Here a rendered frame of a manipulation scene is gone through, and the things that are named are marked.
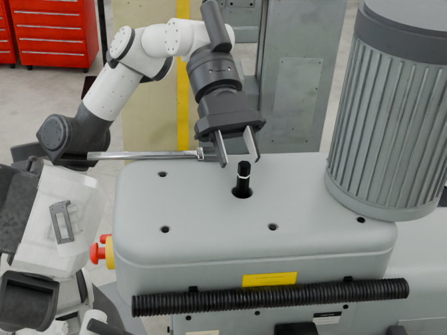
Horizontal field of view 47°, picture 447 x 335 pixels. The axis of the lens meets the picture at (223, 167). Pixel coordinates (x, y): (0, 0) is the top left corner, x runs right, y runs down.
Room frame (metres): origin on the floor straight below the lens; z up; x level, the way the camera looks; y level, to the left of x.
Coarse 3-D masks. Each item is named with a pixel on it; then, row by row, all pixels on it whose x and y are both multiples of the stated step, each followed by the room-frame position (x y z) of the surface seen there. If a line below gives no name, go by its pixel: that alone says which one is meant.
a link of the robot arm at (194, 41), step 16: (208, 16) 0.88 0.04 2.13; (176, 32) 0.87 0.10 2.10; (192, 32) 0.87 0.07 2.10; (208, 32) 0.87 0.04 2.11; (224, 32) 0.86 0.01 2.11; (176, 48) 0.86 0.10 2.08; (192, 48) 0.86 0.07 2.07; (208, 48) 0.85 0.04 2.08; (224, 48) 0.84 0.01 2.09; (192, 64) 0.83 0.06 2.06
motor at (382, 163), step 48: (384, 0) 0.76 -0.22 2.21; (432, 0) 0.77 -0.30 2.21; (384, 48) 0.66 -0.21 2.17; (432, 48) 0.63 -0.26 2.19; (384, 96) 0.66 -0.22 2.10; (432, 96) 0.63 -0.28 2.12; (336, 144) 0.71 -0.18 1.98; (384, 144) 0.65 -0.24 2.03; (432, 144) 0.64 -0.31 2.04; (336, 192) 0.68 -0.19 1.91; (384, 192) 0.64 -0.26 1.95; (432, 192) 0.66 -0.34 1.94
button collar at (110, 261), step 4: (108, 236) 0.67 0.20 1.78; (108, 240) 0.66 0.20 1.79; (108, 244) 0.65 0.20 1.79; (108, 248) 0.64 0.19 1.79; (112, 248) 0.64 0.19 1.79; (108, 252) 0.63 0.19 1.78; (112, 252) 0.64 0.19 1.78; (108, 256) 0.63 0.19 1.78; (112, 256) 0.63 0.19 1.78; (108, 260) 0.63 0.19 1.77; (112, 260) 0.63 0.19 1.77; (108, 264) 0.63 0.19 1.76; (112, 264) 0.63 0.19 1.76; (108, 268) 0.63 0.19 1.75; (112, 268) 0.63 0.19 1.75
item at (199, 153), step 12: (96, 156) 0.76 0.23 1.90; (108, 156) 0.76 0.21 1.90; (120, 156) 0.77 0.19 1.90; (132, 156) 0.77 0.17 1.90; (144, 156) 0.77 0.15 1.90; (156, 156) 0.77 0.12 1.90; (168, 156) 0.78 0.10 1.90; (180, 156) 0.78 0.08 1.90; (192, 156) 0.78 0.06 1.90; (204, 156) 0.78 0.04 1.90; (216, 156) 0.78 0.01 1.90
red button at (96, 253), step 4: (92, 244) 0.66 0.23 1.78; (96, 244) 0.66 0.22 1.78; (92, 248) 0.65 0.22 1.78; (96, 248) 0.65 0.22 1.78; (100, 248) 0.65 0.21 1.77; (104, 248) 0.65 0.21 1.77; (92, 252) 0.64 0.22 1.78; (96, 252) 0.64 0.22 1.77; (100, 252) 0.65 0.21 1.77; (104, 252) 0.65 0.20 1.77; (92, 256) 0.63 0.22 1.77; (96, 256) 0.64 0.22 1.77; (100, 256) 0.64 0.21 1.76; (104, 256) 0.64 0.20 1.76; (92, 260) 0.63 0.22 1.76; (96, 260) 0.63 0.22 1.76; (96, 264) 0.63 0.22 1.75
